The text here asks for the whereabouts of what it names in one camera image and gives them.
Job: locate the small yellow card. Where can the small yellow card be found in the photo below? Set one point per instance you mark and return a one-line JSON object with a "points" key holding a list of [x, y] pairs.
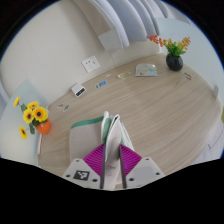
{"points": [[124, 75]]}

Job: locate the small metal clip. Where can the small metal clip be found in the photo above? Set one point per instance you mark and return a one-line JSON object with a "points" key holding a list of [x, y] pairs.
{"points": [[188, 76]]}

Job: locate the frosted glass desk partition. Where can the frosted glass desk partition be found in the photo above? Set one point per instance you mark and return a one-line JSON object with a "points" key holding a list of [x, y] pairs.
{"points": [[203, 53], [13, 133]]}

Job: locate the white partition clamp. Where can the white partition clamp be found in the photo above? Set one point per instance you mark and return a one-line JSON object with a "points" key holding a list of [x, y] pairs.
{"points": [[216, 90]]}

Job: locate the sunflowers in orange vase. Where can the sunflowers in orange vase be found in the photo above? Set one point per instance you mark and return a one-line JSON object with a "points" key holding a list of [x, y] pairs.
{"points": [[40, 115]]}

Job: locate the small grey back panel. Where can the small grey back panel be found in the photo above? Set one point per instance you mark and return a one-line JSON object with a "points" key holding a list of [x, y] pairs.
{"points": [[110, 40]]}

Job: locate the beige towel with green edge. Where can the beige towel with green edge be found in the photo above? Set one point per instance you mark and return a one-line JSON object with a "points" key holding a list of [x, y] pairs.
{"points": [[83, 140]]}

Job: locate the orange flowers in black vase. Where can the orange flowers in black vase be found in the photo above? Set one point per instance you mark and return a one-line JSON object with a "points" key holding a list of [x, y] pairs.
{"points": [[174, 62]]}

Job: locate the small white box device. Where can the small white box device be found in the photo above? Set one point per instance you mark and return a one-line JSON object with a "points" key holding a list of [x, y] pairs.
{"points": [[78, 90]]}

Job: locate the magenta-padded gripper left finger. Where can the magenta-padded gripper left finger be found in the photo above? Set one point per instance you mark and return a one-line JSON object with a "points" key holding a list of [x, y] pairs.
{"points": [[76, 170]]}

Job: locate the white pleated curtain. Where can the white pleated curtain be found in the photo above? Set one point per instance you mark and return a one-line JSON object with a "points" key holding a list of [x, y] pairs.
{"points": [[133, 16]]}

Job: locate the white wall socket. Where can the white wall socket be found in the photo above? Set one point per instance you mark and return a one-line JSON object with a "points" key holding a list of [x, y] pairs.
{"points": [[91, 64]]}

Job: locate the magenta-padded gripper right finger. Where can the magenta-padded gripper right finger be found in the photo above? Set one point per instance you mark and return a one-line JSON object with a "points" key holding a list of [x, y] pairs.
{"points": [[146, 170]]}

